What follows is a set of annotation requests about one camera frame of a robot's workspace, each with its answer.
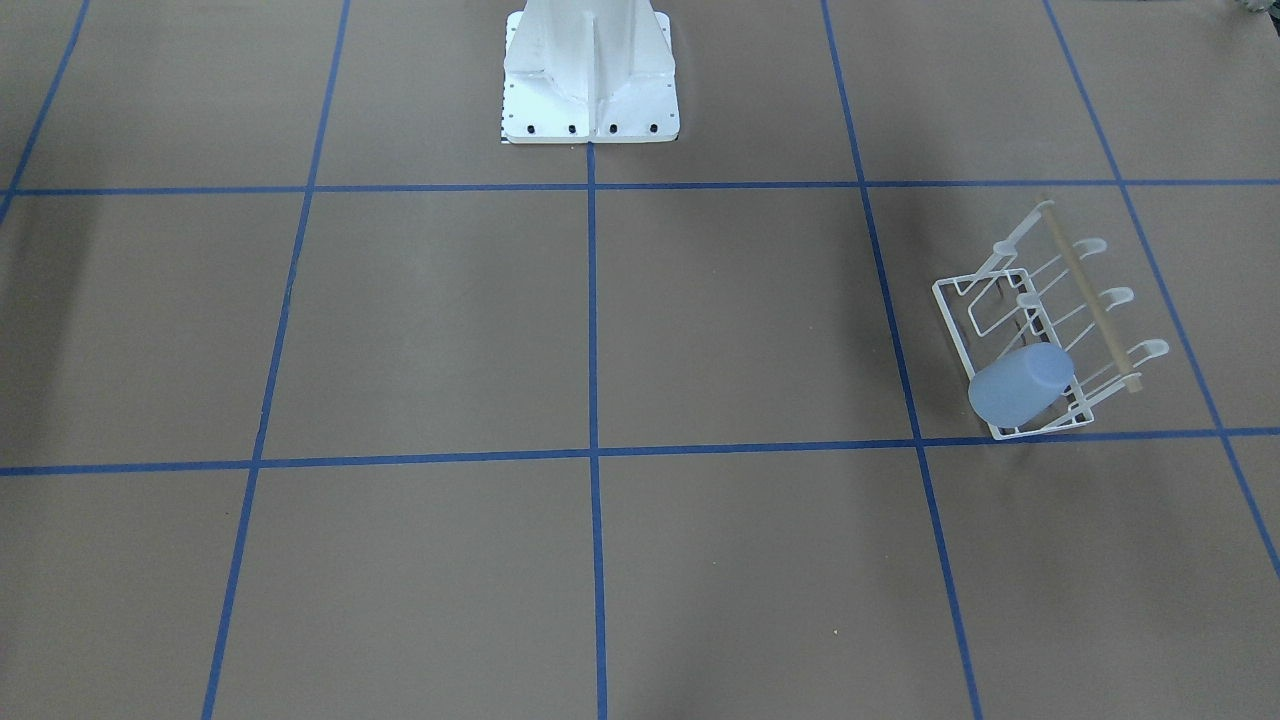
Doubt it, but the white wire cup rack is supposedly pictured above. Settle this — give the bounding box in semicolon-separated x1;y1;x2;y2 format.
928;196;1171;443

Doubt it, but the light blue plastic cup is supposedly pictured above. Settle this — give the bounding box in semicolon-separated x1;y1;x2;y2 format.
968;342;1075;428

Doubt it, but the white camera mast base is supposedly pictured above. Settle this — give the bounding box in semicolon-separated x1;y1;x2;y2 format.
500;1;681;145

